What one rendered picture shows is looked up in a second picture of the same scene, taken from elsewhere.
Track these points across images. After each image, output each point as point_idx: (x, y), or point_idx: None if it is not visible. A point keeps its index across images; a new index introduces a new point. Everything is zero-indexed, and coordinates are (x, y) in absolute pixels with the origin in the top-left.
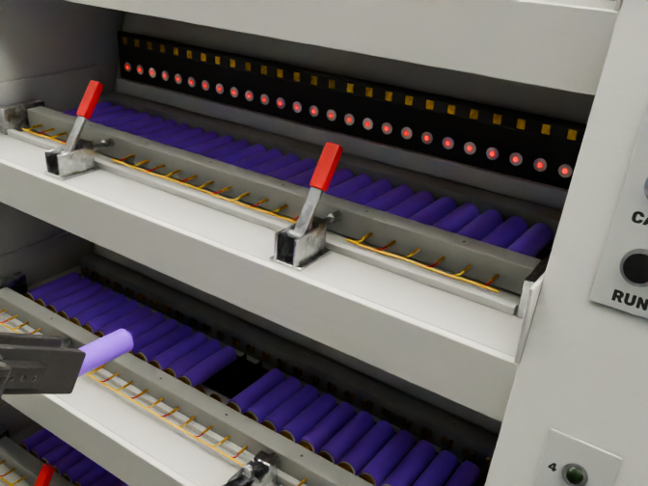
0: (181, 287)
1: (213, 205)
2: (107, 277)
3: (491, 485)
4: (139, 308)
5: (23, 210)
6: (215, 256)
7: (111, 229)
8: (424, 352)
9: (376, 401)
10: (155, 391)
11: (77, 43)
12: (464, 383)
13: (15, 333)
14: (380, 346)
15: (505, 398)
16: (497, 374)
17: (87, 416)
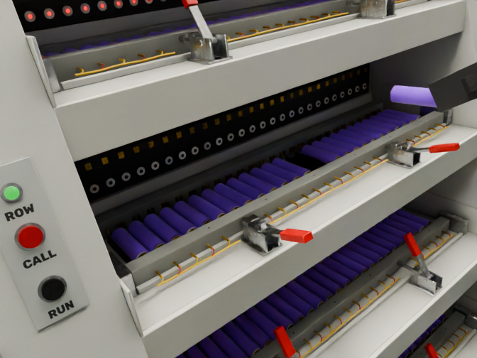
0: (194, 171)
1: (306, 28)
2: (135, 214)
3: (475, 52)
4: (205, 192)
5: (194, 119)
6: (365, 33)
7: (293, 67)
8: (444, 18)
9: (338, 124)
10: (319, 182)
11: None
12: (454, 22)
13: (461, 69)
14: (431, 28)
15: (463, 18)
16: (462, 9)
17: (330, 219)
